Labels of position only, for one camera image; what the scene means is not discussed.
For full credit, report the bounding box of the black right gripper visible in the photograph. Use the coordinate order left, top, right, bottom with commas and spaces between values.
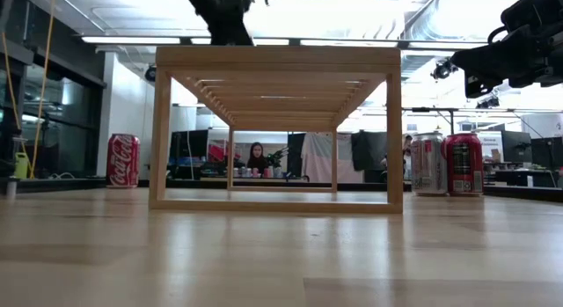
450, 23, 563, 99

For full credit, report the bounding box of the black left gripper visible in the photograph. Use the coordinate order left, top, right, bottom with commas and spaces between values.
195, 10, 255, 47

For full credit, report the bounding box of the red can with black label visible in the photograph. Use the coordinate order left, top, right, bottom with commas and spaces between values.
441, 131, 485, 197

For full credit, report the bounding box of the silver Diet Coke can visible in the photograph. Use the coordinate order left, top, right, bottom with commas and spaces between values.
410, 130, 449, 197

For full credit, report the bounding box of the red Coca-Cola can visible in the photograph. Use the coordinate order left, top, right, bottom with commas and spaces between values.
106, 133, 142, 189

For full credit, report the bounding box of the wooden slatted shelf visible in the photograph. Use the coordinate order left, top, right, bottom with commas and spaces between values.
148, 45, 404, 215

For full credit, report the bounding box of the black T-shaped stand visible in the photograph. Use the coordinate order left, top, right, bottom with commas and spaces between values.
411, 106, 472, 135

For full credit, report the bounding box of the white sign board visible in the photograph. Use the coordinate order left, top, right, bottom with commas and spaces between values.
482, 130, 505, 164

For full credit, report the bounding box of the black monitor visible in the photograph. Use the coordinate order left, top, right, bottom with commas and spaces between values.
530, 136, 563, 170
501, 129, 533, 164
169, 129, 209, 159

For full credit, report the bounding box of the person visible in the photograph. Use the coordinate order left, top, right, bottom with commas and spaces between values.
403, 134, 413, 176
245, 142, 270, 175

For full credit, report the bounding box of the red box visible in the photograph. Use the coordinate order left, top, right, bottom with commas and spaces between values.
207, 139, 230, 164

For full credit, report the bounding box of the dark hanging cloth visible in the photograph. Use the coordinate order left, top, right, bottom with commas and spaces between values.
350, 129, 389, 172

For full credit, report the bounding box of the black panel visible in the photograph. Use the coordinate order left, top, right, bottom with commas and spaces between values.
287, 132, 307, 179

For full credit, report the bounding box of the white hanging cloth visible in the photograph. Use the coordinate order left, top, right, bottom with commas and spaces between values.
300, 131, 365, 184

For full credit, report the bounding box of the yellow-green container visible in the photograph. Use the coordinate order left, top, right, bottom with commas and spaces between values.
14, 151, 30, 179

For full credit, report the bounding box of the yellow cable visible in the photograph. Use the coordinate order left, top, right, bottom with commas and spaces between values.
1, 30, 30, 176
29, 0, 57, 179

